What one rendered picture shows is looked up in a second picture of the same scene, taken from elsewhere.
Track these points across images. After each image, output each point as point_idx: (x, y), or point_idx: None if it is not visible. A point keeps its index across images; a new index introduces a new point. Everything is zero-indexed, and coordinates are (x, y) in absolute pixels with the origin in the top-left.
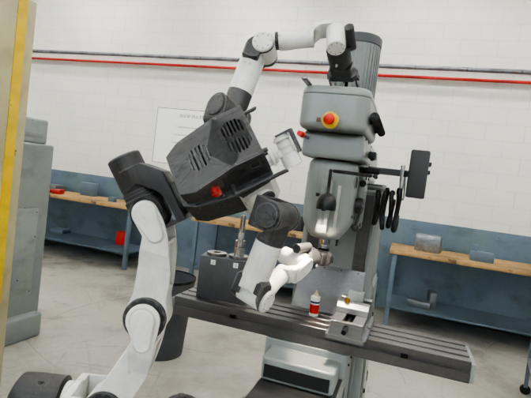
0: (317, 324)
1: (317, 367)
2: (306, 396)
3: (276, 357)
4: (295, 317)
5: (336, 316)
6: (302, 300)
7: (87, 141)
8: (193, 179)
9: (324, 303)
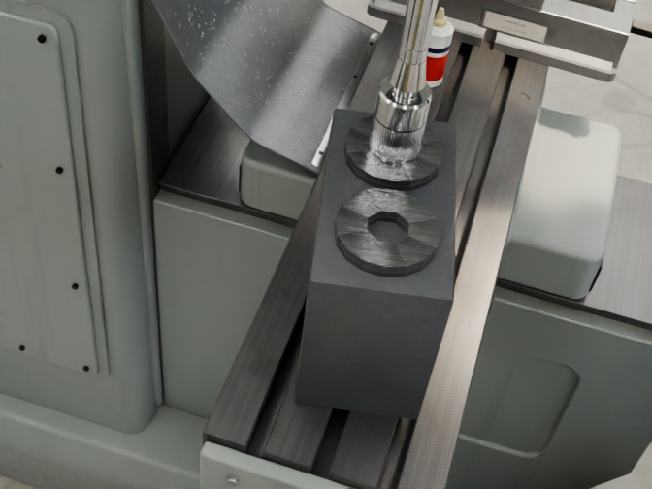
0: (519, 82)
1: (604, 151)
2: (619, 214)
3: (592, 228)
4: (483, 122)
5: (590, 18)
6: (236, 85)
7: None
8: None
9: (260, 34)
